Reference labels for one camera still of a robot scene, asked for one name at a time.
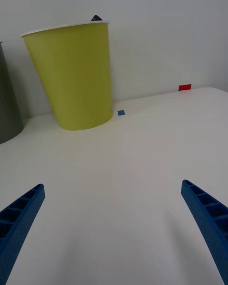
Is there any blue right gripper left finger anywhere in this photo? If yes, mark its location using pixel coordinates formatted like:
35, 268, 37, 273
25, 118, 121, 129
0, 183, 46, 285

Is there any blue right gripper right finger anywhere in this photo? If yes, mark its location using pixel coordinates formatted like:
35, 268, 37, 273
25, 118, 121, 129
180, 179, 228, 285

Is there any grey plastic waste bin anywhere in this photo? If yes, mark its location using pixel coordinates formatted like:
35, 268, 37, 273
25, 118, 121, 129
0, 41, 25, 145

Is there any yellow-green plastic waste bin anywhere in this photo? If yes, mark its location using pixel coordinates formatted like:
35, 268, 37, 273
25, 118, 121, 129
20, 20, 114, 131

